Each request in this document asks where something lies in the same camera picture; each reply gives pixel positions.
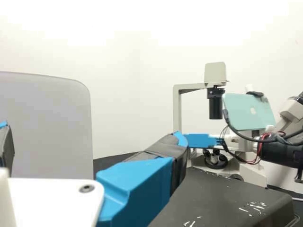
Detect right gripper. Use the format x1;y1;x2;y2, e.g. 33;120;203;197
186;133;263;157

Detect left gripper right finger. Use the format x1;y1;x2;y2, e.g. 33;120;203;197
95;130;190;227

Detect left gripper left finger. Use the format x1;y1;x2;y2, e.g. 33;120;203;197
0;120;16;177

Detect white box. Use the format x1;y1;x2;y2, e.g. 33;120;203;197
0;70;94;179

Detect cream microscope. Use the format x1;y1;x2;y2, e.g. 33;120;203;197
172;61;303;190

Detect black cable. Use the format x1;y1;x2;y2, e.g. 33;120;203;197
222;109;264;143

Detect right wrist camera phone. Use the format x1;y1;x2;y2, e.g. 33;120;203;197
221;84;277;138

